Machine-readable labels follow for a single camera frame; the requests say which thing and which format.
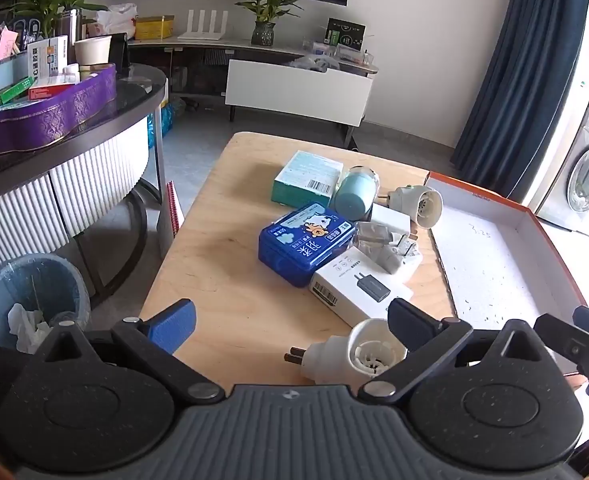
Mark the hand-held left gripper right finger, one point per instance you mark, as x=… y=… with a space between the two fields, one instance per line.
x=409 y=322

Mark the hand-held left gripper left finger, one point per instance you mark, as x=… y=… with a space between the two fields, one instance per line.
x=174 y=325

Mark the large white plug charger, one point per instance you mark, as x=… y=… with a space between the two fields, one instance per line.
x=399 y=261

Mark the white charger carton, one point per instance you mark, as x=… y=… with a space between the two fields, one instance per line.
x=349 y=280

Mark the white round socket adapter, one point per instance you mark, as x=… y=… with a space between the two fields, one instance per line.
x=334 y=355
x=419 y=205

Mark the orange cardboard box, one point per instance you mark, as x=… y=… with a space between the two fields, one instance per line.
x=489 y=260

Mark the red notebook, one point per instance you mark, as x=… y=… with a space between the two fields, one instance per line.
x=173 y=210

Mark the light blue jar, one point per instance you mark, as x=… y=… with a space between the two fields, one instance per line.
x=352 y=197

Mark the silver washing machine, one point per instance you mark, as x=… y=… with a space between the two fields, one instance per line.
x=584 y=175

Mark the round ribbed side table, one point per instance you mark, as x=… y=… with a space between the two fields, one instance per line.
x=74 y=185

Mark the blue trash bin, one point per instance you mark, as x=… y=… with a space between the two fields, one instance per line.
x=4 y=290

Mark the green and white carton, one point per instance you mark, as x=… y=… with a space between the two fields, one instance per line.
x=304 y=175

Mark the blue plastic bag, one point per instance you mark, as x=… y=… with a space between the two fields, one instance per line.
x=162 y=122

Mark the dark blue curtain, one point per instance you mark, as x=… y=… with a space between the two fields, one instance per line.
x=519 y=85

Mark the purple box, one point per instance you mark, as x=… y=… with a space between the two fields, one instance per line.
x=39 y=115

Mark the white television cabinet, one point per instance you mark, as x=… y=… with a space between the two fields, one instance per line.
x=294 y=90

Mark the red box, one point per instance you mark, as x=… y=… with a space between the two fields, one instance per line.
x=49 y=91

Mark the crumpled clear plastic bag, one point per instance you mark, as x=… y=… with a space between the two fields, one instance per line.
x=314 y=63

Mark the clear plastic boxes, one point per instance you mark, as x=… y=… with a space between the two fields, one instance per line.
x=334 y=52

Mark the black stand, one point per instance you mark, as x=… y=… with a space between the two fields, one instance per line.
x=119 y=50

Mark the white paper cup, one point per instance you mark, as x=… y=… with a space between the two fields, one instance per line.
x=93 y=51

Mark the white router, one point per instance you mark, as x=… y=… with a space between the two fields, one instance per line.
x=202 y=35

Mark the black box with green label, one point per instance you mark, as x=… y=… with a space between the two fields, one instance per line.
x=344 y=34

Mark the white and blue medicine box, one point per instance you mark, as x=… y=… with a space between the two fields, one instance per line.
x=47 y=57

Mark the yellow box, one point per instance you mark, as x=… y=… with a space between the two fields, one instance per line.
x=154 y=27

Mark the potted plant in dark vase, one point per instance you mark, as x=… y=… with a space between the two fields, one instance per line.
x=264 y=32

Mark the white plastic bag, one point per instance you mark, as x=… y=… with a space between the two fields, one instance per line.
x=119 y=17

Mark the steel bottle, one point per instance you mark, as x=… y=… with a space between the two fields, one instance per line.
x=69 y=25

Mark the potted bamboo plant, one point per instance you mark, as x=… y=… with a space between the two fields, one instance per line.
x=49 y=5

